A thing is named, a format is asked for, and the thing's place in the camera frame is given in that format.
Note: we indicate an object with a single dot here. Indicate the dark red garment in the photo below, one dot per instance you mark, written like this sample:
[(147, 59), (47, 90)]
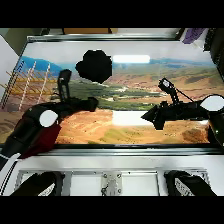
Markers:
[(45, 140)]

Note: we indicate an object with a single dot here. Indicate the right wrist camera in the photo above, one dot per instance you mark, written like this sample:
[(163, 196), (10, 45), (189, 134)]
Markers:
[(166, 86)]

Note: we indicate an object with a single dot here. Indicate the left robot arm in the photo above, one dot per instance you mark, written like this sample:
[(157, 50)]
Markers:
[(31, 128)]

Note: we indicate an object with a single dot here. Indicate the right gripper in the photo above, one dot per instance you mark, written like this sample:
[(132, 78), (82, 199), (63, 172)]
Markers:
[(159, 115)]

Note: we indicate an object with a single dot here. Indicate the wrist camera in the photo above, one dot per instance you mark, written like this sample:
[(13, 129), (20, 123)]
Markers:
[(166, 86), (63, 84)]

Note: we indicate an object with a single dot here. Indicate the black garment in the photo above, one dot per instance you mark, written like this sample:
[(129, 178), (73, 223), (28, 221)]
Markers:
[(95, 66)]

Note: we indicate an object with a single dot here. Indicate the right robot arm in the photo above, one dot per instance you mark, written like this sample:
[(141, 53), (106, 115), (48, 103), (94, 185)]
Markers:
[(200, 108)]

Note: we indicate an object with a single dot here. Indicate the silver frame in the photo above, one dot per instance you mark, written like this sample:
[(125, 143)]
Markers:
[(111, 182)]

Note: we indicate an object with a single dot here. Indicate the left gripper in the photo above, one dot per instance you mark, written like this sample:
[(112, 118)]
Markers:
[(86, 104)]

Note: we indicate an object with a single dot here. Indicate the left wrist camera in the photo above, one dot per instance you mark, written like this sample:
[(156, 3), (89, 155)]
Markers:
[(63, 84)]

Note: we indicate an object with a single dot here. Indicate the purple garment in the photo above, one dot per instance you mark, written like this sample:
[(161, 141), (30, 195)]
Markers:
[(192, 35)]

